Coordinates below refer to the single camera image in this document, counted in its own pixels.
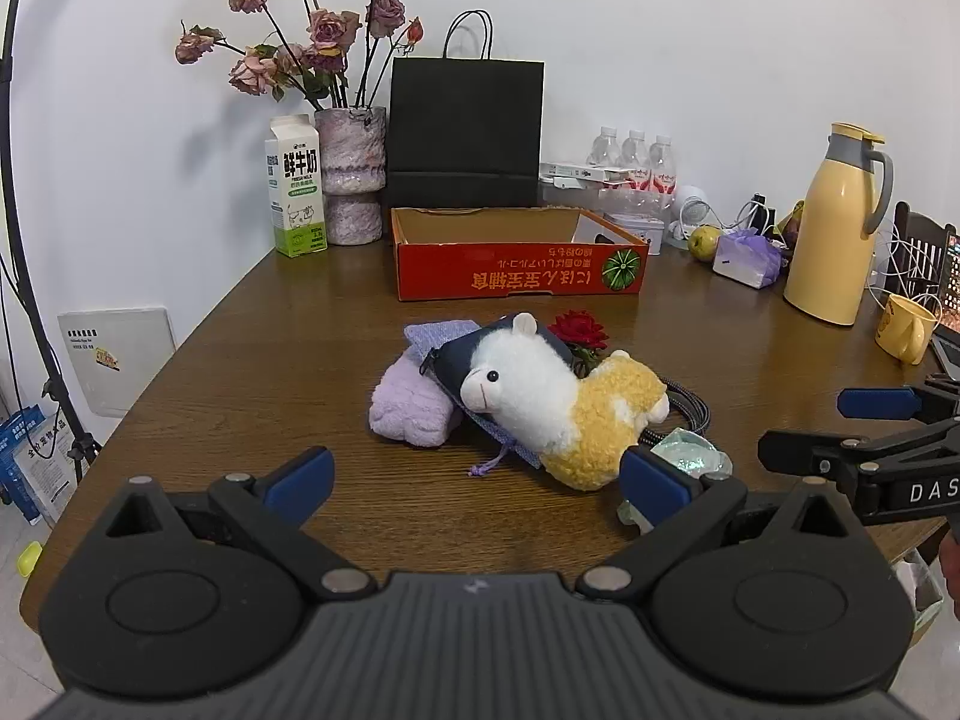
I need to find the small white fan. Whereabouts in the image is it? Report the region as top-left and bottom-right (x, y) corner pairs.
(670, 186), (725, 250)

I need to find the red cardboard box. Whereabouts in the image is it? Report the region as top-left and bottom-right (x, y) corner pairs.
(390, 206), (650, 302)

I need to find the yellow mug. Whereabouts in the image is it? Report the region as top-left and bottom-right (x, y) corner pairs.
(874, 294), (942, 366)

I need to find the grey braided cable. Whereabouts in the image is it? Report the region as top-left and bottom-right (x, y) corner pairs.
(637, 379), (712, 451)

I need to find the black paper bag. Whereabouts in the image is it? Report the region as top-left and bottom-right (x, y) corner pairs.
(385, 11), (546, 209)

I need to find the white wall panel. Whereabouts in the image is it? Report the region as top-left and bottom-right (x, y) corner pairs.
(58, 306), (177, 419)

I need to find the navy zip case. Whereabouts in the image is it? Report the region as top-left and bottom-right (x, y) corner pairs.
(429, 317), (571, 413)

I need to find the white printed box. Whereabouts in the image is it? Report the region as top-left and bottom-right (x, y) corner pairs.
(16, 412), (83, 520)

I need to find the white yellow plush alpaca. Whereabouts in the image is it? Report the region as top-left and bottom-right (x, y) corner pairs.
(459, 313), (671, 494)

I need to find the black tripod stand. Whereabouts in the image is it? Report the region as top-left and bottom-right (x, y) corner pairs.
(0, 0), (102, 485)

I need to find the clear plastic packet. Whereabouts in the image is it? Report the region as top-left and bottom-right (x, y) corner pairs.
(619, 427), (732, 533)

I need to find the purple drawstring pouch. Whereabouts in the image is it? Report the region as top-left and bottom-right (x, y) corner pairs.
(403, 319), (541, 478)

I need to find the dark wooden chair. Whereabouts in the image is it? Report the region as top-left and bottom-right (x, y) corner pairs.
(892, 202), (957, 293)

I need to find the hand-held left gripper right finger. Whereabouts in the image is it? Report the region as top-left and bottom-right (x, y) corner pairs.
(576, 446), (856, 602)

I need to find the purple tissue pack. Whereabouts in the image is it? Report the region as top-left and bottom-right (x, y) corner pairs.
(711, 231), (788, 290)

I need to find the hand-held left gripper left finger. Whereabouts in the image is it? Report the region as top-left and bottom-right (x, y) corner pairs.
(105, 446), (377, 602)

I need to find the clear water bottle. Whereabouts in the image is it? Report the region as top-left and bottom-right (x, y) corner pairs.
(619, 130), (651, 212)
(647, 135), (680, 217)
(586, 126), (623, 170)

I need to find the dried pink rose bouquet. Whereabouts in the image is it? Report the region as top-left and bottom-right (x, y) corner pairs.
(175, 0), (425, 112)

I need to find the white green milk carton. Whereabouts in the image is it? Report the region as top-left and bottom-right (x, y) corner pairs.
(265, 114), (329, 257)

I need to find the purple mottled vase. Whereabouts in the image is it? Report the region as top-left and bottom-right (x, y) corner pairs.
(313, 106), (389, 246)

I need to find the flat white box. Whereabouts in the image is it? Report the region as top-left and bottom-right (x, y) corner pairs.
(538, 162), (638, 185)

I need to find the red artificial rose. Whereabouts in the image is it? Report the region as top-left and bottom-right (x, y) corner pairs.
(547, 310), (610, 376)

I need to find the colourful snack packet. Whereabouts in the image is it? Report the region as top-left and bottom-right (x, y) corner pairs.
(776, 201), (807, 248)

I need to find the yellow thermos jug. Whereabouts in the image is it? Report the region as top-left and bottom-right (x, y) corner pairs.
(784, 122), (895, 327)

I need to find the white charging cable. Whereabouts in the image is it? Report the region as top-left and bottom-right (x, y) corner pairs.
(720, 193), (777, 235)

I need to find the white tin box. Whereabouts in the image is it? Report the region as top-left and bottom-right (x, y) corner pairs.
(604, 211), (666, 256)

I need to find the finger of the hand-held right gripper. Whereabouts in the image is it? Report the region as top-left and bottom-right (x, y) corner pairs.
(757, 420), (960, 496)
(838, 375), (960, 421)

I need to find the light purple fuzzy sock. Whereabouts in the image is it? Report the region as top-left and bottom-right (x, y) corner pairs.
(367, 352), (462, 449)

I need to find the blue printed packet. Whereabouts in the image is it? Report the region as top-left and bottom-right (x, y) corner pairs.
(0, 405), (46, 526)

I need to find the white cable bundle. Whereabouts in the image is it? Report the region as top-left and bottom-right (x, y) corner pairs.
(868, 221), (940, 310)

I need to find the dark laptop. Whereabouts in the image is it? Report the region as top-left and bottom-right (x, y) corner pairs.
(928, 234), (960, 377)

